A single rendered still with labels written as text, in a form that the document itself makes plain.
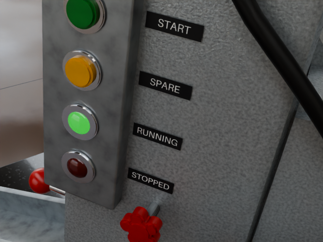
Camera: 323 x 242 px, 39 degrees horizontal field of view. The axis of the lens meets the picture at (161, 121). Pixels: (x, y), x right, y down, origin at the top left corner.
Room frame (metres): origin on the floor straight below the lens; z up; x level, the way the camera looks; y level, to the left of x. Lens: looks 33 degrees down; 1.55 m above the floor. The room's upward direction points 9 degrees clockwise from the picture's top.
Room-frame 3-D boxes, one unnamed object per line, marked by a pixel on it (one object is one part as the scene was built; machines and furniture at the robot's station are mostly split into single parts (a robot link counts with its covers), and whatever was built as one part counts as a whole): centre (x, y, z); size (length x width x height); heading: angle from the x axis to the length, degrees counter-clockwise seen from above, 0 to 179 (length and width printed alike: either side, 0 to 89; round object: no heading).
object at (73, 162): (0.33, 0.07, 1.27); 0.02 x 0.01 x 0.02; 73
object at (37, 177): (0.40, 0.11, 1.17); 0.08 x 0.03 x 0.03; 73
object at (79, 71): (0.33, 0.07, 1.37); 0.03 x 0.01 x 0.03; 73
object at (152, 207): (0.31, 0.00, 1.24); 0.04 x 0.04 x 0.04; 73
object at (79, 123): (0.33, 0.07, 1.32); 0.02 x 0.01 x 0.02; 73
